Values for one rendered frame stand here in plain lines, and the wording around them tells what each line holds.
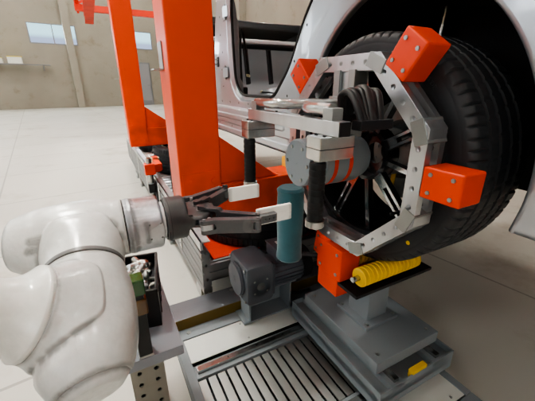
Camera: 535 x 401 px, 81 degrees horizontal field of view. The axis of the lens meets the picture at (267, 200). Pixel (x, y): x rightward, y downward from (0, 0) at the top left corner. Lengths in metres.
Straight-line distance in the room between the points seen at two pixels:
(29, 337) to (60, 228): 0.16
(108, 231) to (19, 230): 0.11
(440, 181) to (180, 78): 0.84
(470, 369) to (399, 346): 0.43
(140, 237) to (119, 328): 0.16
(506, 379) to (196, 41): 1.66
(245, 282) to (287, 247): 0.26
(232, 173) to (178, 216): 0.75
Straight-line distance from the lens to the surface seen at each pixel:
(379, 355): 1.18
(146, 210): 0.52
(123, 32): 3.09
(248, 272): 1.19
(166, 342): 0.88
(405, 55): 0.78
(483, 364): 1.65
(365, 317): 1.27
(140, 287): 0.74
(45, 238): 0.50
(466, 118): 0.79
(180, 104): 1.15
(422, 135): 0.74
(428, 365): 1.29
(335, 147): 0.65
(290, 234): 1.02
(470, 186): 0.73
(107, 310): 0.41
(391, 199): 0.97
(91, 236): 0.48
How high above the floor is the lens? 1.05
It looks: 20 degrees down
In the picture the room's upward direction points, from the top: straight up
